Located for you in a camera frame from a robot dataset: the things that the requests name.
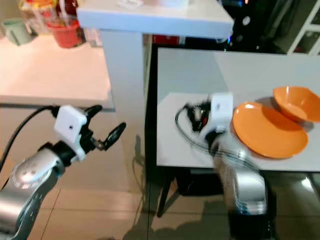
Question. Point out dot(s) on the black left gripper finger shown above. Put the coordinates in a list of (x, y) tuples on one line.
[(117, 136), (95, 110)]

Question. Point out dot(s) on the pale green mug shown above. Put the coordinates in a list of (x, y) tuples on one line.
[(20, 32)]

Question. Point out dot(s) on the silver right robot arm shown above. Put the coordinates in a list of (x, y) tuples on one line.
[(245, 185)]

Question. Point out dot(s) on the white bar counter with pillar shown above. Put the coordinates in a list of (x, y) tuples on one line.
[(120, 75)]

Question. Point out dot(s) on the grey dining table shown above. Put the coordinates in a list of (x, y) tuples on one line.
[(190, 70)]

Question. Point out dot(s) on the orange plate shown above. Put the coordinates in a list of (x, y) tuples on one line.
[(270, 132)]

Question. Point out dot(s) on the white kitchen counter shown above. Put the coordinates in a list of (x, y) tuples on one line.
[(30, 75)]

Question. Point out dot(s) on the clear plastic container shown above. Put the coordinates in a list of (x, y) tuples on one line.
[(92, 36)]

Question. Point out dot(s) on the red plastic pot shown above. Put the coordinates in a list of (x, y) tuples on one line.
[(65, 36)]

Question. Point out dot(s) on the red box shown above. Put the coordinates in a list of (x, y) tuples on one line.
[(165, 39)]

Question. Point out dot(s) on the orange bowl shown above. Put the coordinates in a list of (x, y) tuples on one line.
[(300, 102)]

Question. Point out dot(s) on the dark red snack bag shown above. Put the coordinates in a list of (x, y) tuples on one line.
[(67, 7)]

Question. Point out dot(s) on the white card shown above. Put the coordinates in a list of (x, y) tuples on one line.
[(129, 4)]

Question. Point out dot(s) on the yellow red snack packet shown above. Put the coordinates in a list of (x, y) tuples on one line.
[(35, 12)]

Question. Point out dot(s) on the white glass door cabinet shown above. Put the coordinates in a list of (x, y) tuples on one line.
[(307, 30)]

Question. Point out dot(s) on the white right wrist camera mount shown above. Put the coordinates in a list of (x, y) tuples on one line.
[(222, 107)]

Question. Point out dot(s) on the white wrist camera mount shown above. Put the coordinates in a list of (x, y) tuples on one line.
[(71, 126), (222, 107)]

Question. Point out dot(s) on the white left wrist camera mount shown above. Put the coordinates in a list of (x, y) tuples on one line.
[(71, 126)]

